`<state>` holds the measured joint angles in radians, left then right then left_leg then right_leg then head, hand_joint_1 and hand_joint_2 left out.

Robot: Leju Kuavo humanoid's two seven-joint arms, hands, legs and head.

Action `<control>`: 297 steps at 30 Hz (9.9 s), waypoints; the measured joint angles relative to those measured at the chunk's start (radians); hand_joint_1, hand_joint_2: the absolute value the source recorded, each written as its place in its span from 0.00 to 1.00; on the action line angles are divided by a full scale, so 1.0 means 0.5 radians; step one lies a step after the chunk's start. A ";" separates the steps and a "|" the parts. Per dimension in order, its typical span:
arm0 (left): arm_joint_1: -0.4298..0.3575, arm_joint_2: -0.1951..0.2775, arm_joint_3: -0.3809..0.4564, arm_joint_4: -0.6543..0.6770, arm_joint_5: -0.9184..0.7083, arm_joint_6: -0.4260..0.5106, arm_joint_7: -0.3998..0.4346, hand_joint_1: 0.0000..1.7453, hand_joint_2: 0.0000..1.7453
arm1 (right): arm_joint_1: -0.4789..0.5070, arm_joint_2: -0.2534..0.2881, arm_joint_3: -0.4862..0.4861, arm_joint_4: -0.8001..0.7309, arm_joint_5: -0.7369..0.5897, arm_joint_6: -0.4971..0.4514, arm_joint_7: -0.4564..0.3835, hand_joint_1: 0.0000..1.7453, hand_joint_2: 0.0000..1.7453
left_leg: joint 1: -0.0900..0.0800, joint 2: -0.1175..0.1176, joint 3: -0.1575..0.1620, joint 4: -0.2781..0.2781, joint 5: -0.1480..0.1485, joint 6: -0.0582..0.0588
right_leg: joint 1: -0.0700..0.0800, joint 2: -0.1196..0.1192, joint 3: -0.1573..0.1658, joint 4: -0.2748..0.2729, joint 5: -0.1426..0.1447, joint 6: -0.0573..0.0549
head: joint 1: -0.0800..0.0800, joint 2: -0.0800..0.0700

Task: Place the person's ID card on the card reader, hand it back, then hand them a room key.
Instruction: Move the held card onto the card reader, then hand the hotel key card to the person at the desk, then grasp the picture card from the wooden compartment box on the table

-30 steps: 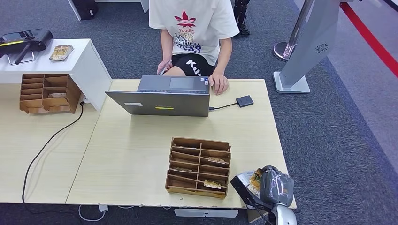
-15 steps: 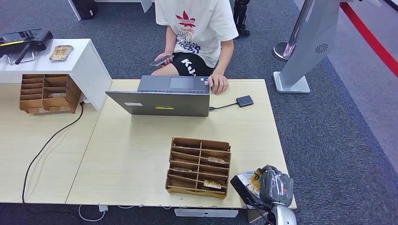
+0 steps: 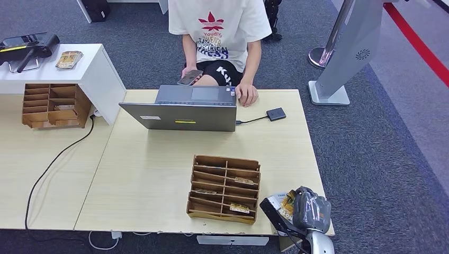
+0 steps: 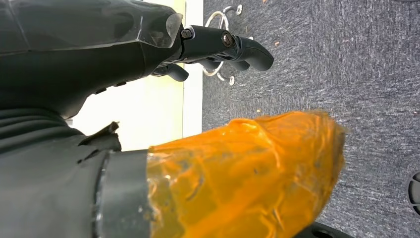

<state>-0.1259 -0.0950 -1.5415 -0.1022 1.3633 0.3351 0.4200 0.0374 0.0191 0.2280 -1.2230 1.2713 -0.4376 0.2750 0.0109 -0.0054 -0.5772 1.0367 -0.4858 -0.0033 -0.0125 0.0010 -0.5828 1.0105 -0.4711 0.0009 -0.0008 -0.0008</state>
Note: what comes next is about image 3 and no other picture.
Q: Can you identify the black box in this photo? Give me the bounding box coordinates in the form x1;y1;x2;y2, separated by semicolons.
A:
80;0;111;22

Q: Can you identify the white cable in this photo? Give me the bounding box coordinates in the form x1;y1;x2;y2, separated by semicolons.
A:
88;231;122;251

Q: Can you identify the black device with metal stand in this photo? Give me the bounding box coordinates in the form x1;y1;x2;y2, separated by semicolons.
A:
0;32;60;74

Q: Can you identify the grey laptop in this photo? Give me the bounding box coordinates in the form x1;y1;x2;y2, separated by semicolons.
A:
118;84;238;132

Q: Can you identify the black power cable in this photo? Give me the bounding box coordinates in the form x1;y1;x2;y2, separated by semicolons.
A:
24;115;95;242

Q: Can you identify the stack of yellow cards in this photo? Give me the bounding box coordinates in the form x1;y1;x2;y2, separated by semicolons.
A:
55;50;84;69

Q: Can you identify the wooden card organizer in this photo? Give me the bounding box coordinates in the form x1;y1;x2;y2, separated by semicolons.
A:
21;83;93;129
186;155;262;225

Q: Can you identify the chrome stanchion post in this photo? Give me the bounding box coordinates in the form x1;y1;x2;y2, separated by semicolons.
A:
308;0;355;70

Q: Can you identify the red barrier belt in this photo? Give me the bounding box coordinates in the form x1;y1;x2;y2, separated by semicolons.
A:
383;2;449;88

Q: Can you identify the person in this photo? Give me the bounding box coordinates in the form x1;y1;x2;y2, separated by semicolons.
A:
167;0;273;108

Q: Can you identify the black square USB device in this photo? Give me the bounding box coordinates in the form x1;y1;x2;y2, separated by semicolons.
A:
266;107;288;122

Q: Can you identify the white desk shelf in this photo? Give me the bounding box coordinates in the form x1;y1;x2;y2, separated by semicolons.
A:
0;43;127;126

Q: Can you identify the dark smartphone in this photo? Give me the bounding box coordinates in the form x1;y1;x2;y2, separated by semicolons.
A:
177;69;204;87

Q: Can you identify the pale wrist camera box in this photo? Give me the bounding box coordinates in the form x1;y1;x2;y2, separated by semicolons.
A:
259;195;281;214

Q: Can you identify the thin black USB cable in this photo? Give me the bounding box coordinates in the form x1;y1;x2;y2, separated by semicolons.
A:
236;115;269;126

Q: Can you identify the white bar under table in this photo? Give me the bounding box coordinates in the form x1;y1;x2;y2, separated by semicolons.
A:
196;235;270;246

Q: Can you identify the person's left hand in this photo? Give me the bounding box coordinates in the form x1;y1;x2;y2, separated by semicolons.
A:
235;82;259;108

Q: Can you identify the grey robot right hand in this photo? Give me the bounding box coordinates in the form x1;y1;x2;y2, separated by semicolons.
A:
292;186;333;235

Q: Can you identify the grey kiosk stand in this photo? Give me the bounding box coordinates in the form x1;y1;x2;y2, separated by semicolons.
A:
308;0;387;106

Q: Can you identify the black humanoid robot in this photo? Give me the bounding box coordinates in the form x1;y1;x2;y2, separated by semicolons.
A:
265;0;283;41

